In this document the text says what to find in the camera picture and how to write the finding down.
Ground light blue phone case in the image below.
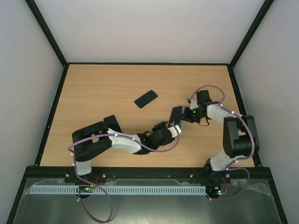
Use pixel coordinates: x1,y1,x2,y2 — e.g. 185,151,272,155
168,105,185,130

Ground dark blue phone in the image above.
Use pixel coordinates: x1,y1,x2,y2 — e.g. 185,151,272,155
168,106,183,126

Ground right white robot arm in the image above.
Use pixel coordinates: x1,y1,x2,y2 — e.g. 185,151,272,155
181,90,259,183

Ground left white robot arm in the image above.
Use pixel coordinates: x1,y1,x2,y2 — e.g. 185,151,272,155
69,121,182,176

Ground black phone white edge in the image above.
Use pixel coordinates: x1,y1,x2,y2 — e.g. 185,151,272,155
134,90,158,110

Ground phone in blue case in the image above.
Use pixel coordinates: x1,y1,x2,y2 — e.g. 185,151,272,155
103,115,122,133

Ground right controller board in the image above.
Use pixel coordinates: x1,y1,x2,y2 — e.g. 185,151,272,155
211,186,228,196

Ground controller board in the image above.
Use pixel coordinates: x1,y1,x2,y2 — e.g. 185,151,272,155
76,185,96,193
211,186,228,196

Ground left controller board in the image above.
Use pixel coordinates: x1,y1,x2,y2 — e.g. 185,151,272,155
76,185,96,193

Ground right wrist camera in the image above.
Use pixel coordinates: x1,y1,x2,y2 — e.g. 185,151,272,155
190,99,198,110

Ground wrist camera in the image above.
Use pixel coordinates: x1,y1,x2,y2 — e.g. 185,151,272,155
190,99,198,110
168,125,182,138

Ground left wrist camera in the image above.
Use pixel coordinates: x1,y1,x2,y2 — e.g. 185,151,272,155
168,125,182,138

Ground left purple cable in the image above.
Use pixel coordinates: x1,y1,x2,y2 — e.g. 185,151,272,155
67,128,182,221

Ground black mounting rail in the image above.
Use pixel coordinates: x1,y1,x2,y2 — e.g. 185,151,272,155
64,167,232,184

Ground white slotted cable duct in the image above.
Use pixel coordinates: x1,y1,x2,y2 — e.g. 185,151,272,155
28,185,206,196

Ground black aluminium frame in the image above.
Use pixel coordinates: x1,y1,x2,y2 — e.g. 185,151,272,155
7,0,288,224

